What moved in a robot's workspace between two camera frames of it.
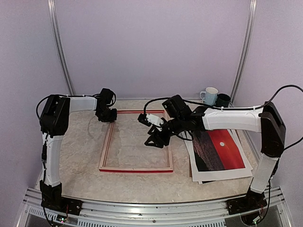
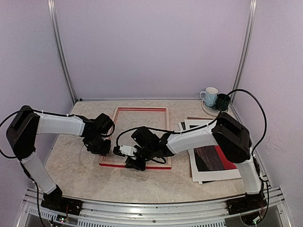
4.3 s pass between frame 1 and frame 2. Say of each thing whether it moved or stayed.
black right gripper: moved
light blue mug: stayed
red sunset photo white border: stayed
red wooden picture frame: moved
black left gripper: moved
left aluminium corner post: stayed
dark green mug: stayed
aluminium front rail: stayed
